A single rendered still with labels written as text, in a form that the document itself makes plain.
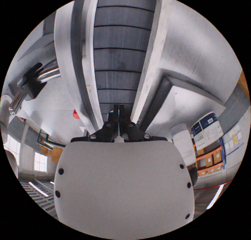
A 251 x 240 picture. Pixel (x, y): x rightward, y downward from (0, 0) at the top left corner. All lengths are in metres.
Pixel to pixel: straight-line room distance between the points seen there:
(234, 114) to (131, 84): 4.44
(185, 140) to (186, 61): 0.27
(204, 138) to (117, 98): 0.42
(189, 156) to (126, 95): 0.31
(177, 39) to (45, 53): 0.31
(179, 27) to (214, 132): 0.42
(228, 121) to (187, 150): 4.17
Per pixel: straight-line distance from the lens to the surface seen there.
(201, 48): 0.28
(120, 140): 0.15
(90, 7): 0.15
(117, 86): 0.15
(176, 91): 0.20
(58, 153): 2.03
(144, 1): 0.15
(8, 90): 0.69
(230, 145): 4.42
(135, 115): 0.16
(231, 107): 4.50
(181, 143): 0.35
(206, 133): 0.45
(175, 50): 0.21
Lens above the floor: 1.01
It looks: 36 degrees down
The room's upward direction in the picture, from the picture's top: 176 degrees clockwise
